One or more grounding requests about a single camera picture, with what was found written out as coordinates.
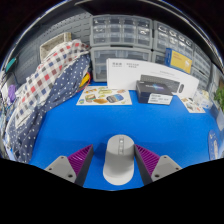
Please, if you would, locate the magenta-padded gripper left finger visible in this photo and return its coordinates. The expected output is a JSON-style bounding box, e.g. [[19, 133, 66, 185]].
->
[[43, 144, 95, 187]]

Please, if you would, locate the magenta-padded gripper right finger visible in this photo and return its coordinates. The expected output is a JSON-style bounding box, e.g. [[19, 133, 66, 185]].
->
[[133, 144, 183, 187]]

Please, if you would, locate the white computer mouse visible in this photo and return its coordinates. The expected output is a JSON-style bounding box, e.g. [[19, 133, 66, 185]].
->
[[102, 134, 136, 186]]

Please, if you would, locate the printed picture card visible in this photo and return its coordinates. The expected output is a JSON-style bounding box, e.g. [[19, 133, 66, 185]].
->
[[179, 95, 207, 114], [75, 85, 133, 107]]

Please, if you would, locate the small black box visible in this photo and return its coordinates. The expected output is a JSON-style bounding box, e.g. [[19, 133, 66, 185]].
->
[[135, 79, 174, 106]]

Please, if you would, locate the navy polka dot cloth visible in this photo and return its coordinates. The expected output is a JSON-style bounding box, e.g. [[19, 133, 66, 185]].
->
[[6, 53, 92, 164]]

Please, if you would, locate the yellow plastic item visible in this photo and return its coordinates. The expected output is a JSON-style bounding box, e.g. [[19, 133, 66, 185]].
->
[[78, 72, 92, 91]]

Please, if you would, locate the red blue checkered cloth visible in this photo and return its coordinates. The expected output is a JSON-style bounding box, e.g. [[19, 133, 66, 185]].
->
[[6, 39, 91, 134]]

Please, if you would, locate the green leafy plant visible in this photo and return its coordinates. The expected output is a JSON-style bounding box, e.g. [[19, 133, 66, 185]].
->
[[213, 84, 224, 111]]

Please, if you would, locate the long white keyboard box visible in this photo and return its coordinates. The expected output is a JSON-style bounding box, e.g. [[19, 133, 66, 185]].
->
[[105, 58, 200, 98]]

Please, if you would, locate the yellow flat box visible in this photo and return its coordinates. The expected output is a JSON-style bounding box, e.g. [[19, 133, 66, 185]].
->
[[164, 47, 194, 74]]

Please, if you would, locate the white woven basket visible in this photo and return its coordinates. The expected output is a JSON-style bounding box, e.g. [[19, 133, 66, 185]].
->
[[39, 32, 73, 61]]

